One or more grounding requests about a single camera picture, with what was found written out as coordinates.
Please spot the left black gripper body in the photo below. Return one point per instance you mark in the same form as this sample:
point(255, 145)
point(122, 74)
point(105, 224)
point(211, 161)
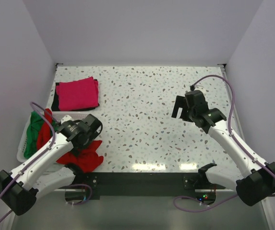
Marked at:
point(89, 140)

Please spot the folded pink t shirt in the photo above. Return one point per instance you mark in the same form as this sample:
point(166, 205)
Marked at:
point(78, 94)

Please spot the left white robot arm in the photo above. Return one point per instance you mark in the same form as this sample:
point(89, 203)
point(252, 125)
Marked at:
point(22, 186)

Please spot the folded black t shirt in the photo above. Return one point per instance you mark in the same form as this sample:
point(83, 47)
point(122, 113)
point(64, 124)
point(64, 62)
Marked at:
point(55, 103)

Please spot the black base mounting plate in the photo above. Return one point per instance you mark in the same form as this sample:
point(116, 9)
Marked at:
point(140, 184)

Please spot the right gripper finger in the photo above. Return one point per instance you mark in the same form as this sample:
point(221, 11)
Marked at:
point(187, 115)
point(180, 102)

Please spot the red t shirt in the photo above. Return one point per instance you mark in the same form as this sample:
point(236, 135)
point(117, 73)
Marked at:
point(87, 160)

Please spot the green t shirt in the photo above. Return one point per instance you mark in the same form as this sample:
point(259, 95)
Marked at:
point(32, 134)

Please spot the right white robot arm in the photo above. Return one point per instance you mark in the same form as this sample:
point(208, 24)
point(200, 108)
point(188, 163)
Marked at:
point(257, 177)

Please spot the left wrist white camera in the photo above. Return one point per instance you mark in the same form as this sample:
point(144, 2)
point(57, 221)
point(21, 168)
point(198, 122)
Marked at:
point(66, 118)

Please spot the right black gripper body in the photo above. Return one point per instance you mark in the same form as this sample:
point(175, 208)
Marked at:
point(191, 112)

